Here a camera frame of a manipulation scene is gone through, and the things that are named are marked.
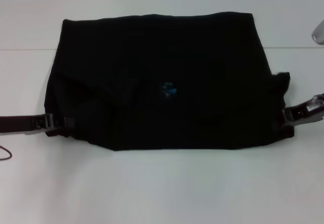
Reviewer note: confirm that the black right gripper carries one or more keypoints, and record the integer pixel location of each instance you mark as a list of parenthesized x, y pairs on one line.
[(314, 111)]

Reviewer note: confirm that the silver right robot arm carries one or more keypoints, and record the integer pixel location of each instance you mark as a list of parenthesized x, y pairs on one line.
[(319, 32)]

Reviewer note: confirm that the black t-shirt with FREE print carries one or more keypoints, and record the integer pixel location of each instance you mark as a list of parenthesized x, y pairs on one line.
[(162, 82)]

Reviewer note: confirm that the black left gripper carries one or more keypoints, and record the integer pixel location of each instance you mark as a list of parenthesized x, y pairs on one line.
[(17, 124)]

